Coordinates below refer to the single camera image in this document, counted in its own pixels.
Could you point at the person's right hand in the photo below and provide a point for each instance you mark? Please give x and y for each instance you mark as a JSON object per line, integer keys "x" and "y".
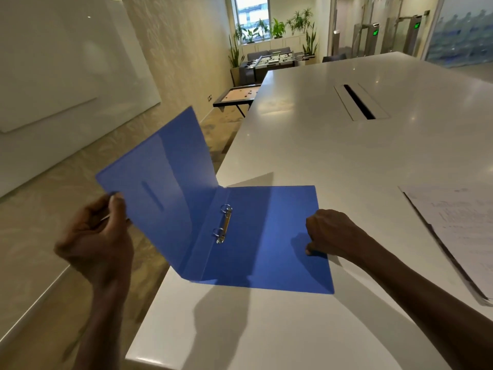
{"x": 337, "y": 235}

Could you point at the person's left hand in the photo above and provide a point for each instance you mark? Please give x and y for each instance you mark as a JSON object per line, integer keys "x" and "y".
{"x": 100, "y": 250}

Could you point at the blue folder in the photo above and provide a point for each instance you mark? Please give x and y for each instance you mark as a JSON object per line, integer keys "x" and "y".
{"x": 262, "y": 246}

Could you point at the printed white paper sheets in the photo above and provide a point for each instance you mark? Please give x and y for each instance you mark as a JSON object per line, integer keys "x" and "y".
{"x": 462, "y": 227}

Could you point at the person's right forearm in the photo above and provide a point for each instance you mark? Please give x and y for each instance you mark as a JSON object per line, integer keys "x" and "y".
{"x": 431, "y": 296}

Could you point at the black-framed wooden game board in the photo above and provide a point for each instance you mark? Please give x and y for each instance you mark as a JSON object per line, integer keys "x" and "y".
{"x": 240, "y": 94}

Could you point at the dark chair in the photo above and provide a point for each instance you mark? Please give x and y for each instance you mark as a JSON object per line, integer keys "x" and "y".
{"x": 334, "y": 58}

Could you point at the foosball table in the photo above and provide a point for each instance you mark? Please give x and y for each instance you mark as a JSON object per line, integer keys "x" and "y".
{"x": 275, "y": 61}

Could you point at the snake plant in beige pot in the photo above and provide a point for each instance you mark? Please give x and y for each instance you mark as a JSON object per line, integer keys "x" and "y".
{"x": 235, "y": 59}
{"x": 310, "y": 44}

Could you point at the grey sofa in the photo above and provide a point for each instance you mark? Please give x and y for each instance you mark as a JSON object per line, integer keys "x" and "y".
{"x": 265, "y": 53}

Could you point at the metal turnstile gate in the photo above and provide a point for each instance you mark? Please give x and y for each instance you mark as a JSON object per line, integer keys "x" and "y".
{"x": 412, "y": 34}
{"x": 369, "y": 40}

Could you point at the bright green leafy plant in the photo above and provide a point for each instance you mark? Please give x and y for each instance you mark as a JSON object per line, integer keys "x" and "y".
{"x": 278, "y": 28}

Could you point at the feathery palm plant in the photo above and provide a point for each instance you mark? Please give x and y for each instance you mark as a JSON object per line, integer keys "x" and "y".
{"x": 299, "y": 21}

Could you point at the dark green windowsill plant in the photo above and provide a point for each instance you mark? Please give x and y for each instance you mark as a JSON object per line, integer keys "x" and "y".
{"x": 257, "y": 32}
{"x": 240, "y": 34}

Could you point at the stack of water bottles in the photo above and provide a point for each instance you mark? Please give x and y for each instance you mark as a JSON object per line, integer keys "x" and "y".
{"x": 462, "y": 38}

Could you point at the window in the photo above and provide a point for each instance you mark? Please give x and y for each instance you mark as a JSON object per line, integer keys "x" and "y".
{"x": 251, "y": 11}

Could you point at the white glass wall board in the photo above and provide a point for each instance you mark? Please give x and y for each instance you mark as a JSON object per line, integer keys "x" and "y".
{"x": 57, "y": 73}

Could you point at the grey standing post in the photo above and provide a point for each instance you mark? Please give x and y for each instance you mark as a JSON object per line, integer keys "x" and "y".
{"x": 336, "y": 44}

